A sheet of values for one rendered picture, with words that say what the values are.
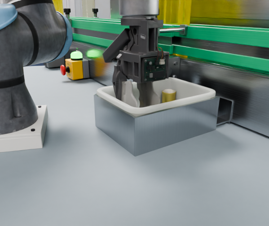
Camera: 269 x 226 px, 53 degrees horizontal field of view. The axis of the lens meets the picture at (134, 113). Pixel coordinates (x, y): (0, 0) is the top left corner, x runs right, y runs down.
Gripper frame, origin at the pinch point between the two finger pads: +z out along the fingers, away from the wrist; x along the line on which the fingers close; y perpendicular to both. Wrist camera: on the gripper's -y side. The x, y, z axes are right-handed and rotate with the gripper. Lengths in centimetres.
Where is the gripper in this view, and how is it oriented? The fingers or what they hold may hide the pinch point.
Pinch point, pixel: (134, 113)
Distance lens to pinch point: 60.5
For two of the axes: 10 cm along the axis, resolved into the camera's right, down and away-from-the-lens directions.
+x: 8.3, -2.0, 5.2
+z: 0.1, 9.4, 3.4
